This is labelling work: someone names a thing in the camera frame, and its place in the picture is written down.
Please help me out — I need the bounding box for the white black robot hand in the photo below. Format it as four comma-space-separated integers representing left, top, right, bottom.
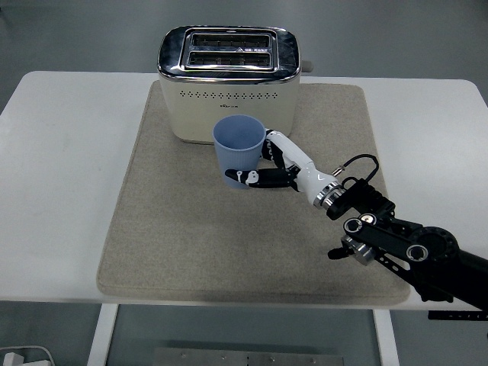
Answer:
224, 128, 339, 206

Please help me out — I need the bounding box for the blue ribbed plastic cup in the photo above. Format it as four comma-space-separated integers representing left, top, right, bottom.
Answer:
212, 114, 268, 190

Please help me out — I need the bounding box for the cream chrome two-slot toaster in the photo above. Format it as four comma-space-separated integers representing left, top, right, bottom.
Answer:
157, 26, 316, 146

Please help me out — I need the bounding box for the beige felt table mat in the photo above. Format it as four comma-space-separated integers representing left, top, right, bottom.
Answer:
95, 80, 412, 306

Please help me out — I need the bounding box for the white table leg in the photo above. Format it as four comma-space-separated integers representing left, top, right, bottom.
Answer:
85, 303, 120, 366
372, 309, 400, 366

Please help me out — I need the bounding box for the black table control panel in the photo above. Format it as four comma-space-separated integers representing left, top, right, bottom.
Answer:
427, 310, 488, 321

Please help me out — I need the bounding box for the white cable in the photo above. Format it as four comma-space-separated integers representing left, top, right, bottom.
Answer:
0, 345, 54, 366

